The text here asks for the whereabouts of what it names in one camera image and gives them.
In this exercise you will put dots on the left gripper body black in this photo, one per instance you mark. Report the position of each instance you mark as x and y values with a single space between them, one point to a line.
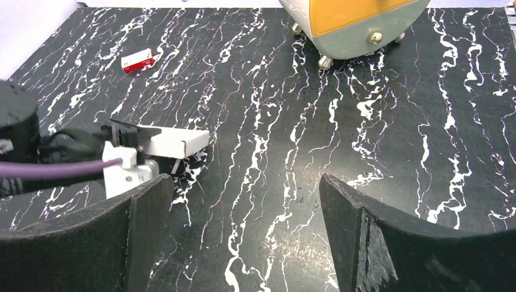
70 145

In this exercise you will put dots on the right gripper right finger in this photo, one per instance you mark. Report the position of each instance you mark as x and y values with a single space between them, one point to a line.
376 247

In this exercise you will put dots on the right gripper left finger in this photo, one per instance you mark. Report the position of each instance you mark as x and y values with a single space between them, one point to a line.
107 246

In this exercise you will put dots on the white cardboard box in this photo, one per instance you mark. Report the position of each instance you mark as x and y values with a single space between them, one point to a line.
176 143

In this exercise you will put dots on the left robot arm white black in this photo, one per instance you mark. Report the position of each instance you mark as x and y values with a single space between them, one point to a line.
21 171

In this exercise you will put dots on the small red white packet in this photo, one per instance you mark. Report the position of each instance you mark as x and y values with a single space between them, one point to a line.
137 60

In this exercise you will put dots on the white cylindrical drum orange face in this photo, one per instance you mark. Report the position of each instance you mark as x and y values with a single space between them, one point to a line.
347 29

